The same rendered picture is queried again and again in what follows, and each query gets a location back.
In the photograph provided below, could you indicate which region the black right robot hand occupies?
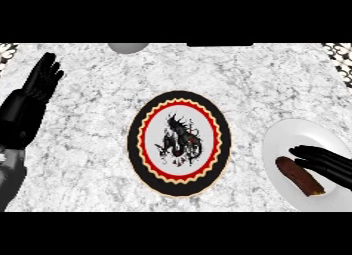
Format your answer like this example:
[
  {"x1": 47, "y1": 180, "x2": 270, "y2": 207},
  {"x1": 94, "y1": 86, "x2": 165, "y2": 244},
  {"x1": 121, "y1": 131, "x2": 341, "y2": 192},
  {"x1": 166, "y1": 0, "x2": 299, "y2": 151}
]
[{"x1": 288, "y1": 144, "x2": 352, "y2": 201}]

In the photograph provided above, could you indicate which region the grey round object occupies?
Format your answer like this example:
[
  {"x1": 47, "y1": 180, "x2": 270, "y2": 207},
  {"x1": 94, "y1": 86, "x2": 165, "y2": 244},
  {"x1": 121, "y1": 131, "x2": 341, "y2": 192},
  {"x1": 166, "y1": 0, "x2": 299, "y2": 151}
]
[{"x1": 107, "y1": 42, "x2": 150, "y2": 55}]

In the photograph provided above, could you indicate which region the plain white plate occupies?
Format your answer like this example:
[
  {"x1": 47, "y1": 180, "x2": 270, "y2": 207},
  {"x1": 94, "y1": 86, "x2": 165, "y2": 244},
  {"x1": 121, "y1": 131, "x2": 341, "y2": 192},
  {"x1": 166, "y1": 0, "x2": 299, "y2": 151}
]
[{"x1": 261, "y1": 118, "x2": 352, "y2": 213}]

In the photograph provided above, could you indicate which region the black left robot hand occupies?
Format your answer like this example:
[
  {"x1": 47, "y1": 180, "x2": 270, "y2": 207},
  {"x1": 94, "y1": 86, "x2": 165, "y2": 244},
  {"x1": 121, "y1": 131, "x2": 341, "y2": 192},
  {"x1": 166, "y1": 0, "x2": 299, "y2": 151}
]
[{"x1": 0, "y1": 51, "x2": 67, "y2": 151}]

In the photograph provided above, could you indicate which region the black rimmed dragon plate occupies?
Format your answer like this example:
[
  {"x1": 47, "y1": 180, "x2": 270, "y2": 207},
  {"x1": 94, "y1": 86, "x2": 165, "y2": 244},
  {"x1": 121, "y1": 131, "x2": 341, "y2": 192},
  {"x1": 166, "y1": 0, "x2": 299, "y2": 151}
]
[{"x1": 126, "y1": 90, "x2": 233, "y2": 199}]

